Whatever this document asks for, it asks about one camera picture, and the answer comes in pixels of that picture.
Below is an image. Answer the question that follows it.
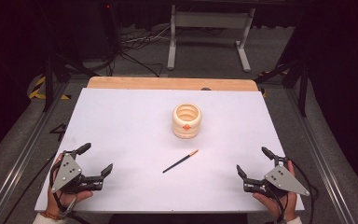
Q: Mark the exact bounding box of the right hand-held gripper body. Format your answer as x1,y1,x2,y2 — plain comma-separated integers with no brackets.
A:
242,157,310,200

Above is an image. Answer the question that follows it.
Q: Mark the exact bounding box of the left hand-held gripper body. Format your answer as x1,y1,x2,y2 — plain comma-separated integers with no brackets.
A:
50,150,103,194

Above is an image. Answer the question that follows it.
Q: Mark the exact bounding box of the dark pencil with orange tip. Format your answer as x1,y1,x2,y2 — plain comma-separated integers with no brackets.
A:
162,148,200,175

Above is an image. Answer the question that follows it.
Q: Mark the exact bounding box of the cream ribbed cup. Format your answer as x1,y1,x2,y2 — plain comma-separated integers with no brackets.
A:
172,103,202,140

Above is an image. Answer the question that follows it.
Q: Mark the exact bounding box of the person's right hand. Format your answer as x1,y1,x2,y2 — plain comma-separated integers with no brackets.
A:
252,160,298,222

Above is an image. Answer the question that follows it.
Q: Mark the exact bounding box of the person's left hand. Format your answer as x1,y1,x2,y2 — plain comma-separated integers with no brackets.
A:
45,153,94,218

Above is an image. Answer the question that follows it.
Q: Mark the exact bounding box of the white table board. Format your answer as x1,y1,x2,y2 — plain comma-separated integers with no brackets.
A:
34,88,306,215

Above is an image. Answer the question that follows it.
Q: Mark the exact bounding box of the person's left white sleeve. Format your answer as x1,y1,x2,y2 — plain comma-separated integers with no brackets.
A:
32,213,67,224

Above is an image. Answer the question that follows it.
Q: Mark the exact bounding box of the yellow black floor tape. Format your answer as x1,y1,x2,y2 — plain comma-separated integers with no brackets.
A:
257,70,291,98
27,76,73,101

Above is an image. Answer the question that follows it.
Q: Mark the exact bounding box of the black tripod stand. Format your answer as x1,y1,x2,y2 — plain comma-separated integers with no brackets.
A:
255,50,310,118
42,51,101,113

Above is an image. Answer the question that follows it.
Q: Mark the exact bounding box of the person's dark clothing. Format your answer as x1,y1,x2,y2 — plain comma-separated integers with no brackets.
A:
107,213,249,224

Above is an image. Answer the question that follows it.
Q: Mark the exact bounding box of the wooden table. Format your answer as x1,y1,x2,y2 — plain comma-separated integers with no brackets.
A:
87,76,259,92

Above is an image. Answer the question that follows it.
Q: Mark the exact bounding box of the black box with red light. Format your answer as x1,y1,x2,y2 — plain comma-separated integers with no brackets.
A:
100,1,121,61

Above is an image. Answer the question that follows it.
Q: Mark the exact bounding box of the grey metal stand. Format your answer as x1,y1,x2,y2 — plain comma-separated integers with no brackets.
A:
166,4,256,74

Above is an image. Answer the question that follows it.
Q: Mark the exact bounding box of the right hand-held gripper cable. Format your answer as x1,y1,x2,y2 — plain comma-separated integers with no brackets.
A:
268,160,321,224

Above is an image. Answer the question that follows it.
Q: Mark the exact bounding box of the hand-held gripper cable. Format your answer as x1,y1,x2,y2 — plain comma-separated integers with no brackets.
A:
2,151,91,224
268,160,321,224

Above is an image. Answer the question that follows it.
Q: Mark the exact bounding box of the left hand-held gripper cable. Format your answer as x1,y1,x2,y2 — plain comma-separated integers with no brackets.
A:
2,151,91,224

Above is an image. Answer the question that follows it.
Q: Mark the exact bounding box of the aluminium floor rail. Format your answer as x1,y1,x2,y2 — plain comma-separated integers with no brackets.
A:
0,81,70,224
283,88,358,224

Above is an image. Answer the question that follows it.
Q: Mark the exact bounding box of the brown bead bracelet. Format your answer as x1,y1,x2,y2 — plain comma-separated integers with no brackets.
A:
40,211,62,221

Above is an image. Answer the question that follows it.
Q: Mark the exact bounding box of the bundle of floor cables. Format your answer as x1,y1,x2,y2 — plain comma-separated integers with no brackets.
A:
117,23,172,78

